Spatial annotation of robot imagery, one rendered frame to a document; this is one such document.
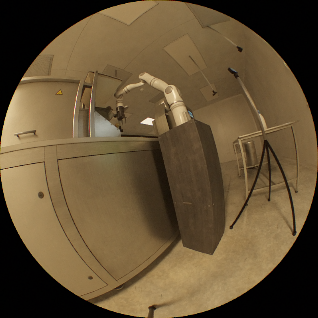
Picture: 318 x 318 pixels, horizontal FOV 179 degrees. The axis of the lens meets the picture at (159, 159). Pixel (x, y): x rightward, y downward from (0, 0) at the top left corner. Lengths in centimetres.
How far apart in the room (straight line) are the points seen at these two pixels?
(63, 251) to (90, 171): 33
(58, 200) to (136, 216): 33
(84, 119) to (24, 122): 43
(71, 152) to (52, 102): 44
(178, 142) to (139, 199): 32
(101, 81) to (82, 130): 49
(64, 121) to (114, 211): 54
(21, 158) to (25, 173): 5
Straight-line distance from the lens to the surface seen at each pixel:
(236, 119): 489
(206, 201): 50
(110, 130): 77
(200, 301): 66
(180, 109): 62
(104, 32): 212
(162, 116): 151
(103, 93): 98
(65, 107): 72
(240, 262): 75
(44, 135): 65
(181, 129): 49
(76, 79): 86
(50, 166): 39
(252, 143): 267
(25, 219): 46
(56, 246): 46
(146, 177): 51
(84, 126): 73
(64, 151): 40
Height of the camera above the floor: 65
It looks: 2 degrees up
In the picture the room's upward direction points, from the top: 13 degrees counter-clockwise
